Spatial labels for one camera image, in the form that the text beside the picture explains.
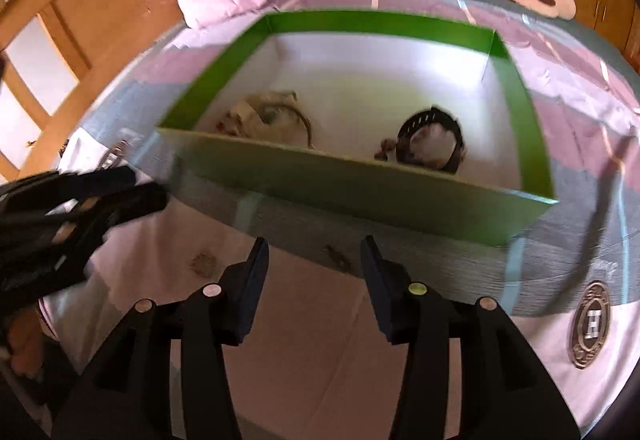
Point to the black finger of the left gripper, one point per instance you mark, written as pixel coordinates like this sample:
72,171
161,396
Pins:
97,215
41,193

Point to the wooden headboard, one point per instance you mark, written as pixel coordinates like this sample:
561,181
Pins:
96,39

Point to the green cardboard box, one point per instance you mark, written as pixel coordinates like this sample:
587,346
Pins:
358,76

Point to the small dark earring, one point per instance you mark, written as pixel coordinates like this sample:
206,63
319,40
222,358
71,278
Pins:
339,261

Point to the black wrist watch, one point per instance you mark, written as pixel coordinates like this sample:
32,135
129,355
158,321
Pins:
431,139

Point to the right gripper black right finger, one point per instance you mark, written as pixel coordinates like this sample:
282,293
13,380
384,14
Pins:
469,372

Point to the plaid bed sheet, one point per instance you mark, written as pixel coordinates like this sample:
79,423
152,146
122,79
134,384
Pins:
315,365

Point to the metal bangle with charm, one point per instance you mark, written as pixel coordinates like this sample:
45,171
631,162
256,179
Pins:
280,122

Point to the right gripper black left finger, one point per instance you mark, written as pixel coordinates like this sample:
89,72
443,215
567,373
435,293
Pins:
123,393

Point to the left hand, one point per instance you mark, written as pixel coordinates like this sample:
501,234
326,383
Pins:
25,337

